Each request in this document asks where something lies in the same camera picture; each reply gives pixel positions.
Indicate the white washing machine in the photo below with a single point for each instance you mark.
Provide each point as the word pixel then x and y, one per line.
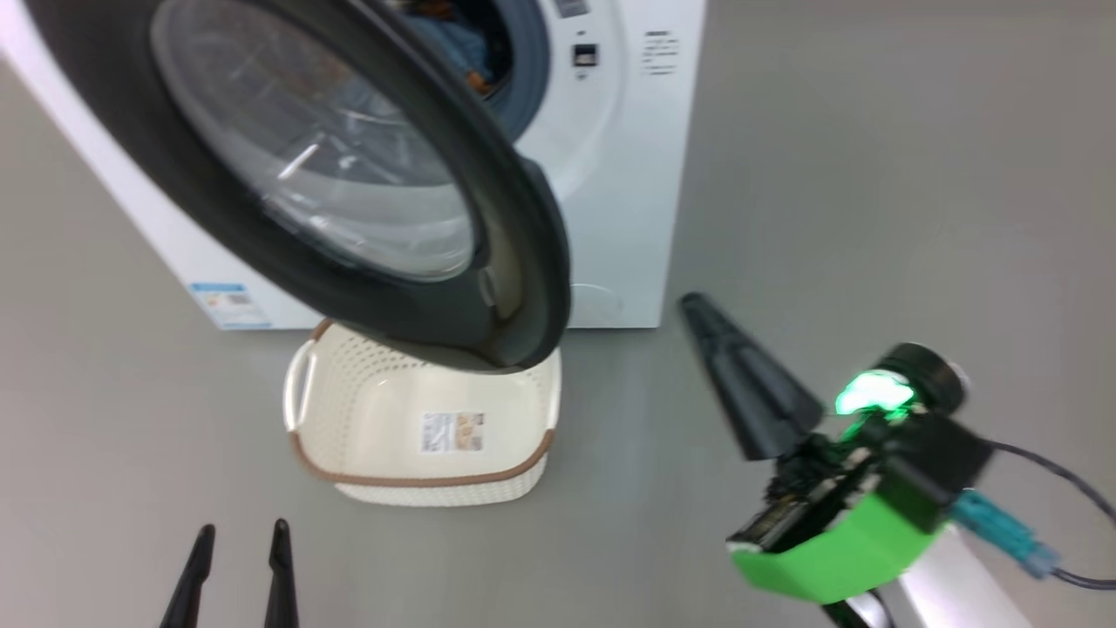
pixel 628 174

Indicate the blue white energy label sticker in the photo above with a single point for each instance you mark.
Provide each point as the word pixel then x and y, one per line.
pixel 228 305

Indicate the blue bear print garment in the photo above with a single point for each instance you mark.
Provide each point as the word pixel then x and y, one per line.
pixel 458 48

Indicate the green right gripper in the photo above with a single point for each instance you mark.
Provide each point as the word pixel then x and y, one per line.
pixel 837 558

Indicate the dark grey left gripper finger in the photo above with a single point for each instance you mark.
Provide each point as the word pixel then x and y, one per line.
pixel 281 584
pixel 193 593

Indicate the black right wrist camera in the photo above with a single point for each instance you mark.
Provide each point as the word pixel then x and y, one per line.
pixel 942 453

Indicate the white basket label sticker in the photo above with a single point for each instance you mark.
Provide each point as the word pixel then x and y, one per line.
pixel 452 432

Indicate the black rimmed glass washer door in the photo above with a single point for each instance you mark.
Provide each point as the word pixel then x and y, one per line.
pixel 523 288

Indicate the cream perforated laundry basket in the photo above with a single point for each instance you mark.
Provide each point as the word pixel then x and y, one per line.
pixel 375 410

